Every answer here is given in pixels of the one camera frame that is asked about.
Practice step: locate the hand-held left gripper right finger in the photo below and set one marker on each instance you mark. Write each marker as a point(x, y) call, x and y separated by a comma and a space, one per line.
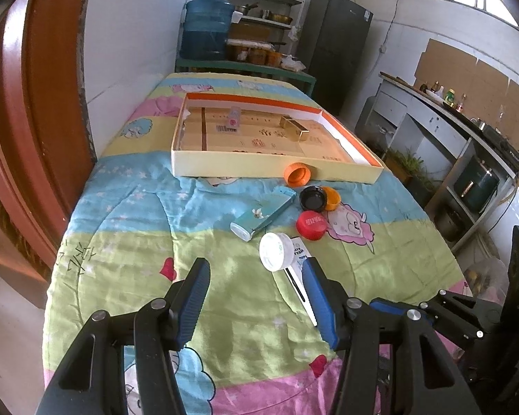
point(321, 307)

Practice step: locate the brown wooden door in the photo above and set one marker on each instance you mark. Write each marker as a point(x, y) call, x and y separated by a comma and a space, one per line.
point(34, 116)

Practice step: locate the cardboard wall sheets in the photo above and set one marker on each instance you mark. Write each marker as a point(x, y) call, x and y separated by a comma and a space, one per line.
point(458, 73)

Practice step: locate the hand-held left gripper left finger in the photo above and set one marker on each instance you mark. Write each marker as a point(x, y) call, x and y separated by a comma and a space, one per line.
point(195, 302)

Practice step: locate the white kitchen counter cabinet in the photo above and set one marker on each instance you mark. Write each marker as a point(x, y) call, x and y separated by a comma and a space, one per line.
point(398, 108)

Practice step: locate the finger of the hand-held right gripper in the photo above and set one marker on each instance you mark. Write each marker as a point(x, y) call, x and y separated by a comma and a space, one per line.
point(385, 306)
point(467, 317)

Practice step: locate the orange bottle cap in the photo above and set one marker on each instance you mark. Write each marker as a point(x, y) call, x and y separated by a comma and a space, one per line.
point(296, 175)
point(333, 199)

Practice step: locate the blue water jug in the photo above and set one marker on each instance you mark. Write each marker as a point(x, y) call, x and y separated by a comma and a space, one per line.
point(205, 26)

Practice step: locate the clear plastic bag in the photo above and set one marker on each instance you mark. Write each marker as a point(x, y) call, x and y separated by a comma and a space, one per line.
point(486, 276)

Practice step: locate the row of orange food jars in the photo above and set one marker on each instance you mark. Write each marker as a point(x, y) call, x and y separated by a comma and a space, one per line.
point(255, 54)

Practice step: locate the teal rectangular box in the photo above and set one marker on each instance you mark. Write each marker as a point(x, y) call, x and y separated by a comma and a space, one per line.
point(264, 212)

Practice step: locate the dark green air fryer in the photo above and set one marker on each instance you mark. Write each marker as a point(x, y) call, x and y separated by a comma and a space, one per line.
point(475, 183)

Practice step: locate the white cartoon tin box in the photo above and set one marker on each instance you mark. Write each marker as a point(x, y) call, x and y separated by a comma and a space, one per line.
point(297, 250)

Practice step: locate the green bottle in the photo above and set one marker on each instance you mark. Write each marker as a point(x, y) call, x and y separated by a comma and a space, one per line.
point(449, 97)

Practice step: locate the green metal shelf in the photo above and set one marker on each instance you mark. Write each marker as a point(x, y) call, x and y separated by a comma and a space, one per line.
point(242, 67)

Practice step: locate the white bottle cap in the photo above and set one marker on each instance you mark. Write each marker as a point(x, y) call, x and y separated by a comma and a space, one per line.
point(274, 250)

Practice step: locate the white plastic bag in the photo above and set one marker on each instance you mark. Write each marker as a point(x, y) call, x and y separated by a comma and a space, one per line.
point(293, 62)

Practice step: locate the orange-rimmed cardboard tray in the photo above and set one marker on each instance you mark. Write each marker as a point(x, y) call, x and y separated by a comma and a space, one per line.
point(264, 149)

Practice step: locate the gold rectangular box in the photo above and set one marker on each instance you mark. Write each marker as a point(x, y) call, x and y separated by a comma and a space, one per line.
point(294, 127)

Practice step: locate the black gas stove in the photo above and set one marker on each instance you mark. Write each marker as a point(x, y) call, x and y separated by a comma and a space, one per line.
point(506, 149)

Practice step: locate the black bottle cap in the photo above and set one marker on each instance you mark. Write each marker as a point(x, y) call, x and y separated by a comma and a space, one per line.
point(311, 199)

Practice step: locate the green potted plant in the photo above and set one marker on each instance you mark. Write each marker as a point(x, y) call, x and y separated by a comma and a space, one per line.
point(408, 164)

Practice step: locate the dark grey refrigerator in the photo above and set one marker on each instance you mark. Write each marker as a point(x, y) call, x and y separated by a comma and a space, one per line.
point(337, 43)

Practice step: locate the red bottle cap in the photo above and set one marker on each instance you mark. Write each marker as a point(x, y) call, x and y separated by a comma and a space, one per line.
point(311, 224)

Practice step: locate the brown cardboard box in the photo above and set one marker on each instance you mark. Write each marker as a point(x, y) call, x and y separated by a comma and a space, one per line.
point(251, 31)

